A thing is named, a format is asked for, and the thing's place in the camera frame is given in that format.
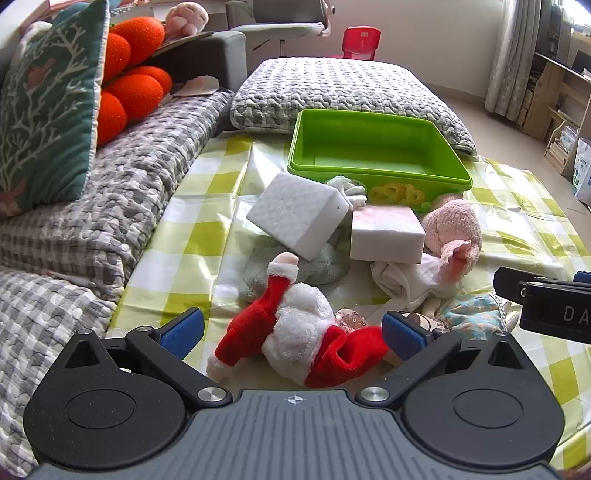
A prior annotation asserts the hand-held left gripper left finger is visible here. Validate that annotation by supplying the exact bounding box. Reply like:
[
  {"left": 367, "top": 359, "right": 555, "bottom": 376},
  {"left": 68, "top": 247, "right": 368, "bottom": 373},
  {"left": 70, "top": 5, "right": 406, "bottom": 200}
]
[{"left": 60, "top": 308, "right": 233, "bottom": 410}]

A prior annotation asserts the red white santa plush toy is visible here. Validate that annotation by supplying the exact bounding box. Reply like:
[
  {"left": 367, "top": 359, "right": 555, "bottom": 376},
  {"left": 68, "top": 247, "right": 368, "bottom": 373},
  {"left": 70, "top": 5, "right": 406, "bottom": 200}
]
[{"left": 206, "top": 252, "right": 402, "bottom": 388}]

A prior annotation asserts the orange plush cushion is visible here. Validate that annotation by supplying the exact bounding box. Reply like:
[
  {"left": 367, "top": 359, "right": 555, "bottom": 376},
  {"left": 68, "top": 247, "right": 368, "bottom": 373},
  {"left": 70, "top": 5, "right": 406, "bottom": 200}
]
[{"left": 96, "top": 17, "right": 174, "bottom": 147}]

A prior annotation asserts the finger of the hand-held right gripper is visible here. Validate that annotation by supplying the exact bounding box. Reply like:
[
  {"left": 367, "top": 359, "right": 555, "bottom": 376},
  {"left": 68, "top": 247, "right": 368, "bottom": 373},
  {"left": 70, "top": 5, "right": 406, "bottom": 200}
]
[{"left": 493, "top": 267, "right": 575, "bottom": 305}]

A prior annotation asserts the white paper bag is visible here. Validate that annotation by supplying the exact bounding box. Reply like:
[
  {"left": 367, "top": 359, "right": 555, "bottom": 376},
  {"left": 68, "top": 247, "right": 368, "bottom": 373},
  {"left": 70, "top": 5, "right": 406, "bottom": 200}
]
[{"left": 573, "top": 137, "right": 591, "bottom": 206}]

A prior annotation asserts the large white sponge block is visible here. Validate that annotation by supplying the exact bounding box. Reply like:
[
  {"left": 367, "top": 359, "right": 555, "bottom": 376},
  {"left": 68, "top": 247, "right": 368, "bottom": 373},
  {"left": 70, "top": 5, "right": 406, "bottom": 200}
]
[{"left": 246, "top": 172, "right": 352, "bottom": 261}]

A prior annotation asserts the grey sofa with quilted cover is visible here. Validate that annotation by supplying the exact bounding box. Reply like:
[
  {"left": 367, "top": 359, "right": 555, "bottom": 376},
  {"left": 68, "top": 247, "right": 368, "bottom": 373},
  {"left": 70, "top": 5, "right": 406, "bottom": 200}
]
[{"left": 0, "top": 30, "right": 247, "bottom": 478}]

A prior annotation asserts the yellow ring toy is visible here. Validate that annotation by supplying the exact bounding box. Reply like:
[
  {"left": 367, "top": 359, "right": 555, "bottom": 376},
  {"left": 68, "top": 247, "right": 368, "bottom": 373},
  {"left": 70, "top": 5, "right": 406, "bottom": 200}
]
[{"left": 368, "top": 183, "right": 426, "bottom": 208}]

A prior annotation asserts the red plastic chair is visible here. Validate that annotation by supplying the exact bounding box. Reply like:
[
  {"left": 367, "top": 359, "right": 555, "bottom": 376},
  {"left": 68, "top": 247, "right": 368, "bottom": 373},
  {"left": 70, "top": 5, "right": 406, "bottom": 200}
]
[{"left": 342, "top": 26, "right": 382, "bottom": 61}]

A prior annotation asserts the green white checkered tablecloth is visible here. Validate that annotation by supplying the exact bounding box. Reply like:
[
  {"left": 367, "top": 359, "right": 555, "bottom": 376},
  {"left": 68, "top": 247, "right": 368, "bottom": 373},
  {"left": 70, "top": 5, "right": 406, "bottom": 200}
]
[{"left": 106, "top": 131, "right": 591, "bottom": 472}]

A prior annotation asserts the light green fluffy towel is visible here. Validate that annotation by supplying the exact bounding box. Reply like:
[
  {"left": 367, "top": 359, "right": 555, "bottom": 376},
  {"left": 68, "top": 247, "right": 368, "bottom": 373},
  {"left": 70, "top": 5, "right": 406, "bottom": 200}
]
[{"left": 238, "top": 241, "right": 354, "bottom": 305}]

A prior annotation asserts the pale pink plush toy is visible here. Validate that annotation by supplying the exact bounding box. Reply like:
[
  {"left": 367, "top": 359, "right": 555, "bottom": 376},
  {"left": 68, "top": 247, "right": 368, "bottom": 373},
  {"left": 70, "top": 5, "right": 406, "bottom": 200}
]
[{"left": 165, "top": 2, "right": 209, "bottom": 38}]

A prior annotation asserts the grey office chair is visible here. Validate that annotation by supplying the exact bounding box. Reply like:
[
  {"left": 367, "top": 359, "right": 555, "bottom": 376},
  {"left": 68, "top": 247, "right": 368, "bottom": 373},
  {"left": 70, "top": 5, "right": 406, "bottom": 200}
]
[{"left": 225, "top": 0, "right": 337, "bottom": 58}]

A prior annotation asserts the small white knitted cloth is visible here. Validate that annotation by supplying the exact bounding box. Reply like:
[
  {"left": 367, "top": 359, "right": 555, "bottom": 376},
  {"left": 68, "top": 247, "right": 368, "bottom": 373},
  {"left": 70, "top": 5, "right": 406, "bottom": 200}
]
[{"left": 327, "top": 175, "right": 369, "bottom": 210}]

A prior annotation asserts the pink-stained white sponge block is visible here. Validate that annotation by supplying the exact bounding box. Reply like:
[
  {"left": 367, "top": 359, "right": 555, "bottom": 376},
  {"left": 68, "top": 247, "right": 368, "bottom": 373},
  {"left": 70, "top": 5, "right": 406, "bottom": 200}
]
[{"left": 349, "top": 205, "right": 426, "bottom": 265}]

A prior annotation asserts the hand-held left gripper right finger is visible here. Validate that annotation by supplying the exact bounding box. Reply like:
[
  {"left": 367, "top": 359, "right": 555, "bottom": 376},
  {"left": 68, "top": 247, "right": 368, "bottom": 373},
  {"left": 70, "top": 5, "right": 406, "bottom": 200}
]
[{"left": 355, "top": 311, "right": 532, "bottom": 410}]

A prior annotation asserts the teal coral print pillow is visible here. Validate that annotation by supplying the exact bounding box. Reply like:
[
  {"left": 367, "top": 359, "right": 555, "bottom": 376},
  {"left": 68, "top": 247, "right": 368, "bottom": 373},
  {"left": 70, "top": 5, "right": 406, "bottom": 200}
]
[{"left": 0, "top": 0, "right": 110, "bottom": 217}]

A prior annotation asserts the beige curtain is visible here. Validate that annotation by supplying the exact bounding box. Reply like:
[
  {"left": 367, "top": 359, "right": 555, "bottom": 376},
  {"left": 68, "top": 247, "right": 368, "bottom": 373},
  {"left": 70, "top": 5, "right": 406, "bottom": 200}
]
[{"left": 484, "top": 0, "right": 552, "bottom": 121}]

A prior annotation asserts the grey quilted cushion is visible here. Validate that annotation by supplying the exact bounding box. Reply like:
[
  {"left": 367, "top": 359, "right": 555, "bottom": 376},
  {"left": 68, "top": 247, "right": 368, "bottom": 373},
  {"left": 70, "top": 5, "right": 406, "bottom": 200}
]
[{"left": 229, "top": 58, "right": 478, "bottom": 157}]

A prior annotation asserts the green plastic bin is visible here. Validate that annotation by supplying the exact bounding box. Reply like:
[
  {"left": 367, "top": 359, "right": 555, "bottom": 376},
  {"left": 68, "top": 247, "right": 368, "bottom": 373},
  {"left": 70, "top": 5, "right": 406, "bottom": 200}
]
[{"left": 287, "top": 109, "right": 474, "bottom": 213}]

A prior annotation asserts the wooden shelf unit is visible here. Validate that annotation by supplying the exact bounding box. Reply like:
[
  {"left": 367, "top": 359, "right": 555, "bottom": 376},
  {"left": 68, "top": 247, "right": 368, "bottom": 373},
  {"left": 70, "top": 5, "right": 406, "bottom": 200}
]
[{"left": 516, "top": 0, "right": 591, "bottom": 177}]

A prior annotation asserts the pink sequin item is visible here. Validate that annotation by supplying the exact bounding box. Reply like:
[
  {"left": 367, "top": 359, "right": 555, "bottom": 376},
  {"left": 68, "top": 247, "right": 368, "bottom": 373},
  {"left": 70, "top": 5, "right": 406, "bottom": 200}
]
[{"left": 335, "top": 308, "right": 370, "bottom": 332}]

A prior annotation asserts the doll with blue dress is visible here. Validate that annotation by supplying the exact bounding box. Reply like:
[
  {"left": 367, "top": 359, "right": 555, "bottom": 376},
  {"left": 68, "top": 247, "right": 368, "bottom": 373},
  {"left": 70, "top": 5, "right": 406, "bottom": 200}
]
[{"left": 402, "top": 294, "right": 520, "bottom": 334}]

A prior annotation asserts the white scalloped paper box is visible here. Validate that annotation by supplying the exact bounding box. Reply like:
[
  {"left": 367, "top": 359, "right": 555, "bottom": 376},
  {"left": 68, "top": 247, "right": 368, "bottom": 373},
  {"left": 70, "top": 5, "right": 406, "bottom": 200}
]
[{"left": 171, "top": 76, "right": 220, "bottom": 97}]

